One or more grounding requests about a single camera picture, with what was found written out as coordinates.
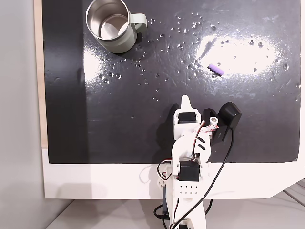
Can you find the black glossy mat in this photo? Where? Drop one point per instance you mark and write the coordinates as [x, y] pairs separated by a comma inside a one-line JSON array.
[[143, 114]]

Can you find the green mug with steel interior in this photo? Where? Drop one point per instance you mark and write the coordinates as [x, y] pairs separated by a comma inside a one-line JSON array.
[[119, 40]]

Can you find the black oval camera box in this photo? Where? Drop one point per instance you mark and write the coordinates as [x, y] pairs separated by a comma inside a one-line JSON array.
[[230, 114]]

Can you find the purple ribbed pen grip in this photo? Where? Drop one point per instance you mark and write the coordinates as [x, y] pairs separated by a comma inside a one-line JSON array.
[[216, 69]]

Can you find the grey table clamp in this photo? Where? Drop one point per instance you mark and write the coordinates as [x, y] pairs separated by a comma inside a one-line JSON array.
[[164, 200]]

